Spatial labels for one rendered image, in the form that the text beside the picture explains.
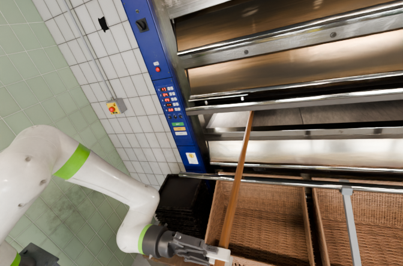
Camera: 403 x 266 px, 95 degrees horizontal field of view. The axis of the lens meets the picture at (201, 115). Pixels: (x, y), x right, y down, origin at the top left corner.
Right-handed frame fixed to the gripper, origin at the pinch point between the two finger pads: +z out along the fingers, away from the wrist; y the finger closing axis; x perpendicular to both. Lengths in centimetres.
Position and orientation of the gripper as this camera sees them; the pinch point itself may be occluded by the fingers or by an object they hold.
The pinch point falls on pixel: (219, 256)
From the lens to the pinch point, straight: 71.1
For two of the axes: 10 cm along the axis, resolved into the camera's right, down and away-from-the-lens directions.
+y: 2.4, 8.7, 4.3
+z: 9.2, -0.6, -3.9
